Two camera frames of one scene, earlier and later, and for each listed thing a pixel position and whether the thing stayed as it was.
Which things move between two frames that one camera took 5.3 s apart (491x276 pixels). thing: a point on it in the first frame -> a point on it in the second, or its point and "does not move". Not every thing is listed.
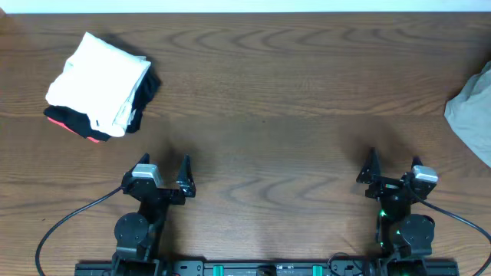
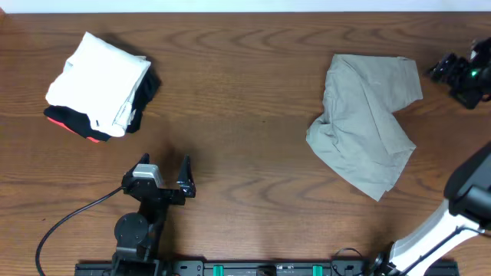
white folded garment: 100,80 does not move
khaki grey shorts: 471,113 -> 359,135
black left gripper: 162,192 does not move
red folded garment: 70,129 does not move
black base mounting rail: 264,267 does not move
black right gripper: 367,175 -> 459,66
